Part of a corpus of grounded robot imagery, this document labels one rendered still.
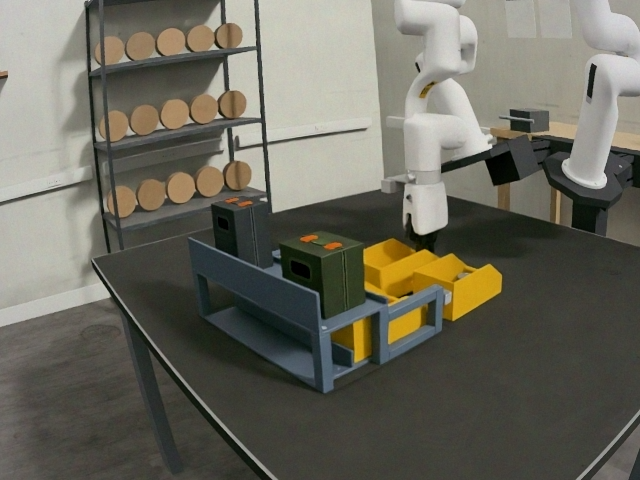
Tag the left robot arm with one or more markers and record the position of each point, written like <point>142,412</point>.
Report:
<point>606,78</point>

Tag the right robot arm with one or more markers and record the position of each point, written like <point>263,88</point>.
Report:
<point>439,25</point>

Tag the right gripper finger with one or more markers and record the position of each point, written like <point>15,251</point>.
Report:
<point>430,239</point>
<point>420,243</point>

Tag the yellow bin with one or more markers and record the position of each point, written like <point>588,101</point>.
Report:
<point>357,336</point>
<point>467,293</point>
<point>389,266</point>

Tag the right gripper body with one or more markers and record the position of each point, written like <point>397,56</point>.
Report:
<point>427,205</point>

